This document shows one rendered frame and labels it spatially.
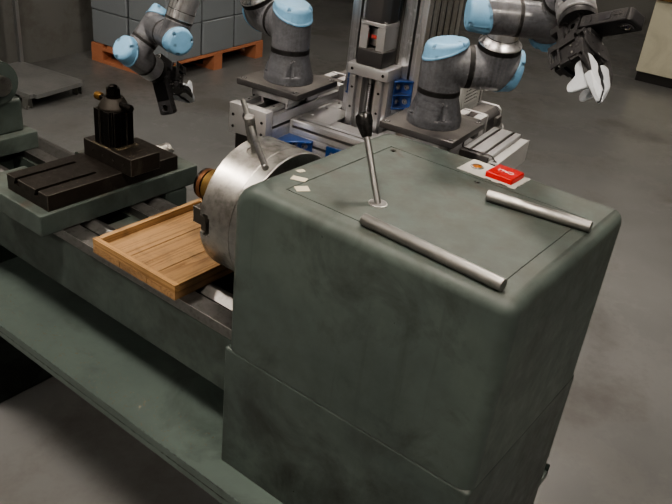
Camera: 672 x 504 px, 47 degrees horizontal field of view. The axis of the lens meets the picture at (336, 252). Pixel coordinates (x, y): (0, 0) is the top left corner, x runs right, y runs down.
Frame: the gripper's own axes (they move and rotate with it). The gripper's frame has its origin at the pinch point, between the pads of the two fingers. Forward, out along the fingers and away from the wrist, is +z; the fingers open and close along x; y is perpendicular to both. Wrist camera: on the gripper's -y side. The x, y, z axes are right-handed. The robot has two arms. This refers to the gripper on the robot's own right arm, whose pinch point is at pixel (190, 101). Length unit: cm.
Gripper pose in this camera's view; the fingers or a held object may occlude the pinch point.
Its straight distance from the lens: 251.9
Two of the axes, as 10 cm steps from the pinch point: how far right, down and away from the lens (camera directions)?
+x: -9.3, 0.6, 3.6
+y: 0.2, -9.8, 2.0
